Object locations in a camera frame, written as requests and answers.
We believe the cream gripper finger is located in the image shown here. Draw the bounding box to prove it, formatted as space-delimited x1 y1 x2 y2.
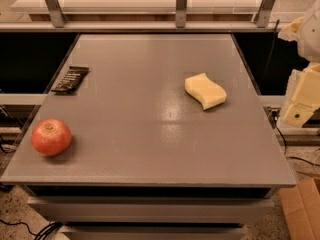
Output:
280 63 320 127
278 17 303 42

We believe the yellow wavy sponge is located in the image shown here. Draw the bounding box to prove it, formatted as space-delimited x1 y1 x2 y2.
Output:
185 73 227 110

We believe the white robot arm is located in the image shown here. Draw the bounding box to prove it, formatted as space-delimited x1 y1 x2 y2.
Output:
278 0 320 127

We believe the red apple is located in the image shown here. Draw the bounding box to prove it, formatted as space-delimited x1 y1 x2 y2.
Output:
31 119 72 156

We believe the cardboard box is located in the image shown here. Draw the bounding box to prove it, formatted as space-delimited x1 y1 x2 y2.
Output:
279 178 320 240

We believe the dark snack bar wrapper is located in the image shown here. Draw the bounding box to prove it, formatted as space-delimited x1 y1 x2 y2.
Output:
51 66 89 94

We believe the black cable right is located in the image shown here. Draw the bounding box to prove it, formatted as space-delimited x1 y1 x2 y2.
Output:
271 109 320 178

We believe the metal frame rail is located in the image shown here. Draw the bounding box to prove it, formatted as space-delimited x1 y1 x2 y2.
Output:
0 0 281 33

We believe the black cables floor left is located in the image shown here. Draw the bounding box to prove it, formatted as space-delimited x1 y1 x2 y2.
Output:
0 219 63 240

